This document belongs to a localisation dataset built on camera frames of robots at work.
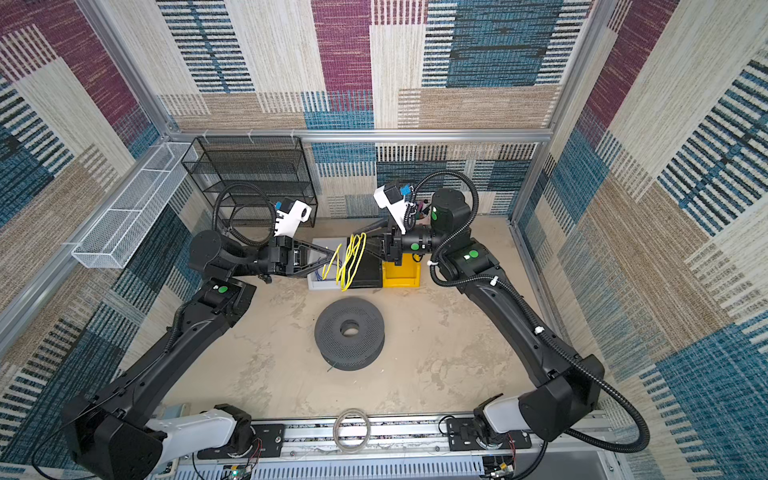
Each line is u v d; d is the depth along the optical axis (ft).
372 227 1.96
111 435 1.21
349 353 2.80
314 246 1.78
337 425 2.45
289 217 1.82
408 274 3.42
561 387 1.27
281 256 1.66
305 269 1.74
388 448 2.39
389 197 1.74
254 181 3.59
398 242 1.77
